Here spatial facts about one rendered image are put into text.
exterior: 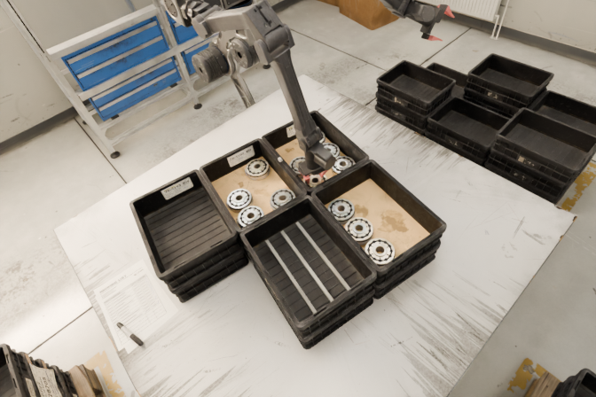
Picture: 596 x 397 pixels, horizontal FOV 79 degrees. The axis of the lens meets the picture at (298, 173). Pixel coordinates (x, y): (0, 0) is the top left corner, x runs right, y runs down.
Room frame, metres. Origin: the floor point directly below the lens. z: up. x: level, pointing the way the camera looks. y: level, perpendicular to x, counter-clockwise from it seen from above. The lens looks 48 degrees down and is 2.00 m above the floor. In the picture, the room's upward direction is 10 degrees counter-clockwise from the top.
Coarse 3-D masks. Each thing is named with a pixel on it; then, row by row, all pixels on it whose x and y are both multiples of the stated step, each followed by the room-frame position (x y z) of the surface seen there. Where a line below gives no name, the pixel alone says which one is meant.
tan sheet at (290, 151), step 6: (288, 144) 1.24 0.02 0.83; (294, 144) 1.23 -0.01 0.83; (276, 150) 1.22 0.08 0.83; (282, 150) 1.21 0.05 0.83; (288, 150) 1.21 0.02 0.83; (294, 150) 1.20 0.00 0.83; (300, 150) 1.19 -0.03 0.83; (282, 156) 1.17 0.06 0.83; (288, 156) 1.17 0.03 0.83; (294, 156) 1.16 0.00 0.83; (300, 156) 1.15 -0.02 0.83; (288, 162) 1.13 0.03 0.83; (330, 174) 1.02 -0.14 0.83
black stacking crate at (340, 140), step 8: (320, 120) 1.28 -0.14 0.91; (320, 128) 1.29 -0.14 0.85; (328, 128) 1.23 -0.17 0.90; (272, 136) 1.23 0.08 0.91; (280, 136) 1.24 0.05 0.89; (328, 136) 1.23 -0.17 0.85; (336, 136) 1.17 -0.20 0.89; (272, 144) 1.22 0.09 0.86; (280, 144) 1.24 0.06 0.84; (336, 144) 1.17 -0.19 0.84; (344, 144) 1.12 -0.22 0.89; (344, 152) 1.12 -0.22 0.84; (352, 152) 1.07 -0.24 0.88
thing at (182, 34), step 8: (168, 16) 2.86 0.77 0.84; (176, 24) 2.87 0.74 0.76; (176, 32) 2.87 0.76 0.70; (184, 32) 2.90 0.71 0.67; (192, 32) 2.94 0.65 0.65; (176, 40) 2.85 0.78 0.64; (184, 40) 2.89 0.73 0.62; (208, 40) 2.99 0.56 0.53; (192, 48) 2.90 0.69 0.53; (200, 48) 2.95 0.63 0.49; (184, 56) 2.87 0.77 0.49; (192, 72) 2.87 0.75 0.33
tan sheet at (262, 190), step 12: (240, 168) 1.14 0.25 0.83; (216, 180) 1.09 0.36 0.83; (228, 180) 1.08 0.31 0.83; (240, 180) 1.07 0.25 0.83; (252, 180) 1.06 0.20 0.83; (264, 180) 1.05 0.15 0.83; (276, 180) 1.04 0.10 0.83; (228, 192) 1.01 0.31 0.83; (252, 192) 0.99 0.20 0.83; (264, 192) 0.98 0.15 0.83; (264, 204) 0.92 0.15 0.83; (240, 228) 0.82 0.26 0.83
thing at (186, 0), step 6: (180, 0) 1.38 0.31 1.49; (186, 0) 1.36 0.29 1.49; (192, 0) 1.37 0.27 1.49; (198, 0) 1.38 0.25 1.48; (180, 6) 1.37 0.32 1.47; (186, 6) 1.35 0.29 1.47; (192, 6) 1.33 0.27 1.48; (180, 12) 1.37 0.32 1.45; (186, 12) 1.35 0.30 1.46; (192, 12) 1.33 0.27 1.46; (186, 18) 1.35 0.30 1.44; (192, 18) 1.32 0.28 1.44; (186, 24) 1.37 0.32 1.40
